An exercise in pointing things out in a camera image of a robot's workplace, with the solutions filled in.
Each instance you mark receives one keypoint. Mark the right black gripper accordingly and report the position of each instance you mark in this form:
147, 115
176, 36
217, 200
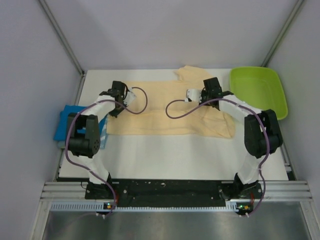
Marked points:
203, 92

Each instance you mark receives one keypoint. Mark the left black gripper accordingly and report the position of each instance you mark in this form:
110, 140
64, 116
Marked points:
115, 113

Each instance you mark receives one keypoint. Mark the beige t shirt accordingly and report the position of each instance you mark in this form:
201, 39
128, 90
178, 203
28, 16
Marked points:
160, 109

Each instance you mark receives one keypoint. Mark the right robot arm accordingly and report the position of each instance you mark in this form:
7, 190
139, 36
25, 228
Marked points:
262, 135

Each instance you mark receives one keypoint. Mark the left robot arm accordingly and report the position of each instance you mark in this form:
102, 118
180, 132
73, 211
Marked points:
83, 137

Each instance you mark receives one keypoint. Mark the folded light blue striped shirt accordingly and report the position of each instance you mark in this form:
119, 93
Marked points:
61, 132

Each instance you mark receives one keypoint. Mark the green plastic bin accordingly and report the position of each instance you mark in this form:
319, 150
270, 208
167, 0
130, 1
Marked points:
260, 87

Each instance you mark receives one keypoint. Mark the folded blue t shirt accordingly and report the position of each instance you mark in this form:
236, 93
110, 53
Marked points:
72, 109

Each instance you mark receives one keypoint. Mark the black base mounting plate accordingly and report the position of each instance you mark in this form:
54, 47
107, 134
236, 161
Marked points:
168, 193

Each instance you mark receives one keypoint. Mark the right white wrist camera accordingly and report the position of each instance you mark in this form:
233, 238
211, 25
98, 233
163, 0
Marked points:
193, 95

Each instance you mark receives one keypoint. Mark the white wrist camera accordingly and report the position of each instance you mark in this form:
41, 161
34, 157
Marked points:
130, 97
193, 95

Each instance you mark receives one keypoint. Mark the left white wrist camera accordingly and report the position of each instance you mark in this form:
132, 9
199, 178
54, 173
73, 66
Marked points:
130, 97

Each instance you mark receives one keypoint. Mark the grey slotted cable duct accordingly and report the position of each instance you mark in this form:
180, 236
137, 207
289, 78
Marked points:
102, 207

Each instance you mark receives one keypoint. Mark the aluminium frame rail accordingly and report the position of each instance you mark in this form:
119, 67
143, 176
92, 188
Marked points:
276, 191

